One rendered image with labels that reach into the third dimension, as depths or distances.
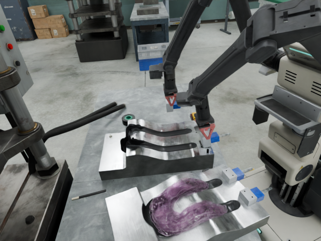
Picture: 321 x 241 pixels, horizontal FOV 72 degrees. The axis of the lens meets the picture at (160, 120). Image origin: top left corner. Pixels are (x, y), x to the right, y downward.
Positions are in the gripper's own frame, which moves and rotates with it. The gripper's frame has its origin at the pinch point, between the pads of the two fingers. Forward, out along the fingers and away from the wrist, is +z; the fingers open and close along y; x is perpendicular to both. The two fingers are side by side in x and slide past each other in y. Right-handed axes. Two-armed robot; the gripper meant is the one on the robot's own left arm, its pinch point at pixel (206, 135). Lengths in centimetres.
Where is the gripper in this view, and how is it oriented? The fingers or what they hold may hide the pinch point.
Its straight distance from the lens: 100.8
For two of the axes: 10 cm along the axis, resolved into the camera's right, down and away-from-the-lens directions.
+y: 0.8, 4.2, -9.0
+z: 2.2, 8.8, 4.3
